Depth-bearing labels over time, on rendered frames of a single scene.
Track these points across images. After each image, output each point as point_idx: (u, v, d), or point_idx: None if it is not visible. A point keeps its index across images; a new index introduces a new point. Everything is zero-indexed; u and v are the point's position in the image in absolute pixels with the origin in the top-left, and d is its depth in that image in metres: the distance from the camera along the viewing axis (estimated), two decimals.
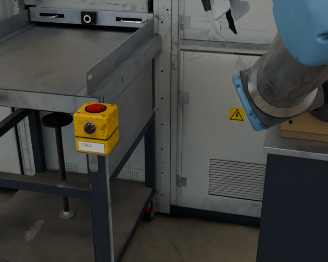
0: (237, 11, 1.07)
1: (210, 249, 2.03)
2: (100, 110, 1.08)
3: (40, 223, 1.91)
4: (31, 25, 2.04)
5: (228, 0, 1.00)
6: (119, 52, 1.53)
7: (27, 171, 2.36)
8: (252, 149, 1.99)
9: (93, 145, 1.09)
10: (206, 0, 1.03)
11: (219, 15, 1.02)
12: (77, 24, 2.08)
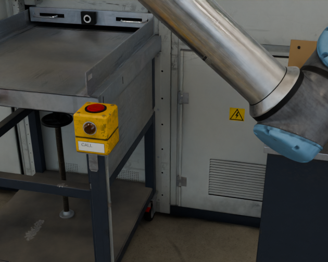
0: None
1: (210, 249, 2.03)
2: (100, 110, 1.08)
3: (40, 223, 1.91)
4: (31, 25, 2.04)
5: None
6: (119, 52, 1.53)
7: (27, 171, 2.36)
8: (252, 149, 1.99)
9: (93, 145, 1.09)
10: None
11: None
12: (77, 24, 2.08)
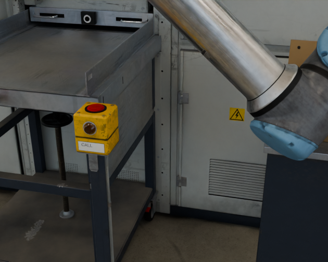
0: None
1: (210, 249, 2.03)
2: (100, 110, 1.08)
3: (40, 223, 1.91)
4: (31, 25, 2.04)
5: None
6: (119, 52, 1.53)
7: (27, 171, 2.36)
8: (252, 149, 1.99)
9: (93, 145, 1.09)
10: None
11: None
12: (77, 24, 2.08)
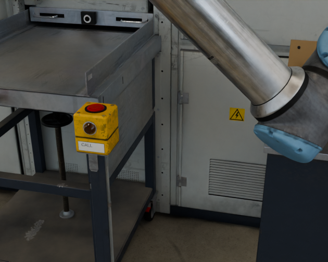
0: None
1: (210, 249, 2.03)
2: (100, 110, 1.08)
3: (40, 223, 1.91)
4: (31, 25, 2.04)
5: None
6: (119, 52, 1.53)
7: (27, 171, 2.36)
8: (252, 149, 1.99)
9: (93, 145, 1.09)
10: None
11: None
12: (77, 24, 2.08)
